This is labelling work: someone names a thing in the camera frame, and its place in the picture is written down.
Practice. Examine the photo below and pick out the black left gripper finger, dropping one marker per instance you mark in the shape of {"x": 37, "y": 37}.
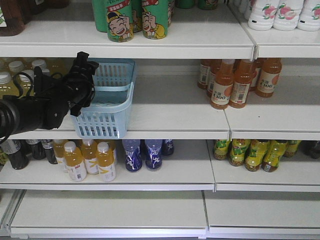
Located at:
{"x": 81, "y": 65}

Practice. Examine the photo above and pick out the green cartoon drink can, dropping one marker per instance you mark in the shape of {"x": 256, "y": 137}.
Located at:
{"x": 154, "y": 19}
{"x": 119, "y": 19}

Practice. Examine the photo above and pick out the light blue plastic basket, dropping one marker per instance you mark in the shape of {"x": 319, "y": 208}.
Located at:
{"x": 108, "y": 115}

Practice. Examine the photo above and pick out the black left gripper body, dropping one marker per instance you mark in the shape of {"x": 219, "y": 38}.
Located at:
{"x": 76, "y": 90}

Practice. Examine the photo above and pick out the yellow drink bottle white label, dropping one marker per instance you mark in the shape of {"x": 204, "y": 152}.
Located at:
{"x": 89, "y": 150}
{"x": 74, "y": 162}
{"x": 105, "y": 162}

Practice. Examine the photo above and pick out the white shelf board upper right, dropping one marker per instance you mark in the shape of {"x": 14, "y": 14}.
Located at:
{"x": 274, "y": 122}

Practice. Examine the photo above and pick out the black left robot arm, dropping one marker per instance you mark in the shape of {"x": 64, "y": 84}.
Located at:
{"x": 40, "y": 111}

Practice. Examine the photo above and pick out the blue sports drink bottle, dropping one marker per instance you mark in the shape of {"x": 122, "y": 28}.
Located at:
{"x": 133, "y": 161}
{"x": 153, "y": 159}

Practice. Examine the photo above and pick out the white shelf board upper left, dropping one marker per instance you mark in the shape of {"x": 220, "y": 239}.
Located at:
{"x": 177, "y": 121}

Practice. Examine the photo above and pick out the yellow lemon tea bottle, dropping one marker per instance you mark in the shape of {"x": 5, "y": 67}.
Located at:
{"x": 274, "y": 153}
{"x": 221, "y": 148}
{"x": 238, "y": 150}
{"x": 257, "y": 150}

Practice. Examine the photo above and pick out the white shelf board middle left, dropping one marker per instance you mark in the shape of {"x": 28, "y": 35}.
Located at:
{"x": 174, "y": 175}

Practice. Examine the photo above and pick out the pale green drink bottle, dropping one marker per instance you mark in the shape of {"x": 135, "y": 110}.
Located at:
{"x": 42, "y": 64}
{"x": 25, "y": 82}
{"x": 7, "y": 86}

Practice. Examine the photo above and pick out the white peach drink bottle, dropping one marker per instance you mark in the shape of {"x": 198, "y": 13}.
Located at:
{"x": 262, "y": 14}
{"x": 309, "y": 18}
{"x": 287, "y": 15}

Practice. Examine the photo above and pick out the white shelf board top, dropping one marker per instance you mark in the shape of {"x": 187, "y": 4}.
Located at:
{"x": 193, "y": 34}

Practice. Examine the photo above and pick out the orange juice bottle white label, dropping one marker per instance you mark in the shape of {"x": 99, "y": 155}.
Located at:
{"x": 242, "y": 80}
{"x": 269, "y": 76}
{"x": 223, "y": 84}

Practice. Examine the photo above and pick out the dark tea bottle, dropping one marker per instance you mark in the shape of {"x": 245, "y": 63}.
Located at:
{"x": 37, "y": 149}
{"x": 48, "y": 146}
{"x": 17, "y": 158}

